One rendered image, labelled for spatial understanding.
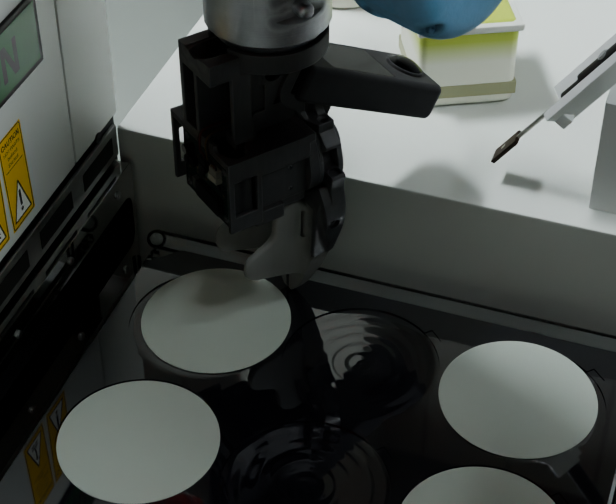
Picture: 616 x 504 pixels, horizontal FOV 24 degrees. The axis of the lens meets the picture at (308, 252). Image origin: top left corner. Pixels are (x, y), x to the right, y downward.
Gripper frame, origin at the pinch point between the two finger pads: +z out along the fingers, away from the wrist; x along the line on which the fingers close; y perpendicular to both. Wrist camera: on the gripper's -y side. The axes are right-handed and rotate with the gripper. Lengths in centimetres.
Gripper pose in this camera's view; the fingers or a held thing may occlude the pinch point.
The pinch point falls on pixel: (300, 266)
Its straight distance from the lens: 98.8
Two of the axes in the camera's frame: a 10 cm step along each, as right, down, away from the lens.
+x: 5.4, 5.5, -6.3
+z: 0.0, 7.6, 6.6
